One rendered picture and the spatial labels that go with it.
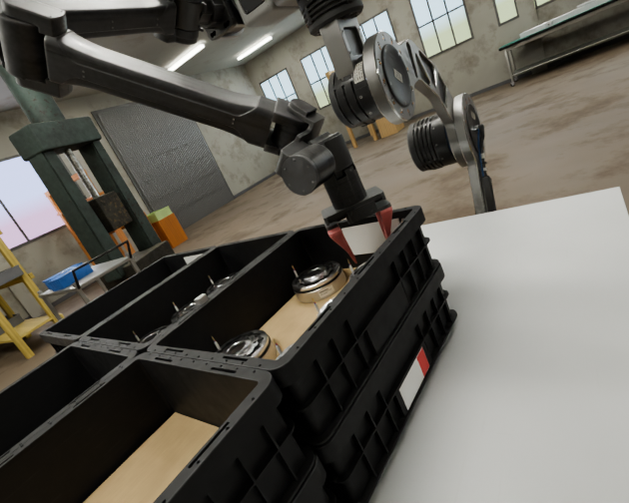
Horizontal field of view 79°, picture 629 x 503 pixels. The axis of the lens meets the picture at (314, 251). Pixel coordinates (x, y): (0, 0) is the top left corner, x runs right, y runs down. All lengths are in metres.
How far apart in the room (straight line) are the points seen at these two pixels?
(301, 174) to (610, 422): 0.47
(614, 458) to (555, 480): 0.06
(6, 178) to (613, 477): 8.63
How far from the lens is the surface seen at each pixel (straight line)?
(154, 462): 0.59
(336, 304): 0.45
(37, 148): 4.86
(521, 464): 0.54
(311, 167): 0.52
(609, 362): 0.64
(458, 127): 1.31
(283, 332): 0.67
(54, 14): 0.68
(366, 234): 0.72
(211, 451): 0.36
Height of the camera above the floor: 1.13
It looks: 18 degrees down
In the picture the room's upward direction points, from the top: 25 degrees counter-clockwise
